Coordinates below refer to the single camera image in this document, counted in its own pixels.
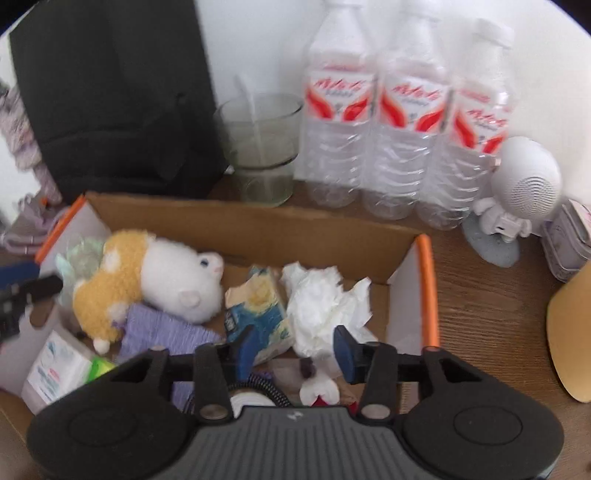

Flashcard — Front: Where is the small pale tin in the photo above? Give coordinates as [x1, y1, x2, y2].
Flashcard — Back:
[540, 198, 591, 283]

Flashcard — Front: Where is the black paper bag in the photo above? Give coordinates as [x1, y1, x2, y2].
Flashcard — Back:
[9, 0, 229, 204]

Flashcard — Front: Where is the green packet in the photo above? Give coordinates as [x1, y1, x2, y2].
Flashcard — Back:
[88, 356, 117, 381]

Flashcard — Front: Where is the light green face mask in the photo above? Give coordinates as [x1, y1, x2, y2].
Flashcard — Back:
[54, 236, 108, 308]

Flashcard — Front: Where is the blue snack packet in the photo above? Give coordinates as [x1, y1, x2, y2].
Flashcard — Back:
[225, 264, 296, 365]

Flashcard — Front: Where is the purple woven cloth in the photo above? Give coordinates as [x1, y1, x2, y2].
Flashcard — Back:
[115, 302, 225, 407]

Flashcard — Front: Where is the white astronaut speaker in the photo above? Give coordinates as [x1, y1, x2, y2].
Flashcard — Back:
[463, 136, 564, 268]

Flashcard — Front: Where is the red cardboard box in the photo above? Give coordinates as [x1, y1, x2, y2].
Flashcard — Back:
[0, 191, 439, 444]

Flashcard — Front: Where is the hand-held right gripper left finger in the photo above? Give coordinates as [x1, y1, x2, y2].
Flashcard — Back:
[111, 324, 257, 424]

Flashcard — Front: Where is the crumpled white tissue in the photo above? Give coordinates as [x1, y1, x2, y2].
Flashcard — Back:
[280, 261, 375, 361]

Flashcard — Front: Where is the white tissue packet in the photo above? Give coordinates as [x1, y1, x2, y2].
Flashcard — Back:
[21, 330, 95, 407]

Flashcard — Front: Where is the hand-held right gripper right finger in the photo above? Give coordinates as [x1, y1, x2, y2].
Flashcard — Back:
[333, 324, 481, 423]

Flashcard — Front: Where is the red label water bottle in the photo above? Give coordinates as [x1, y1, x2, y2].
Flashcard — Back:
[362, 0, 451, 221]
[295, 0, 382, 208]
[416, 18, 515, 232]

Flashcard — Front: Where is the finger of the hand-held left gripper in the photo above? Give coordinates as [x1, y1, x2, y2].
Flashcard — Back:
[0, 262, 40, 281]
[19, 275, 64, 306]

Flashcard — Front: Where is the black braided cable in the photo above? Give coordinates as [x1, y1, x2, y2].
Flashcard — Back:
[182, 369, 282, 411]

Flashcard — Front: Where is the clear glass cup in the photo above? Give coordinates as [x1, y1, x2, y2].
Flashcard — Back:
[215, 92, 305, 208]

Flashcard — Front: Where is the yellow thermos jug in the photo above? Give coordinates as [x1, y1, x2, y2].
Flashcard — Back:
[546, 272, 591, 403]

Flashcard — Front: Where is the white round case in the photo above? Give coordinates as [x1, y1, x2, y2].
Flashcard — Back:
[229, 390, 278, 408]

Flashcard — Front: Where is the yellow and white plush toy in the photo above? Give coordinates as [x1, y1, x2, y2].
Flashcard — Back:
[71, 229, 225, 355]

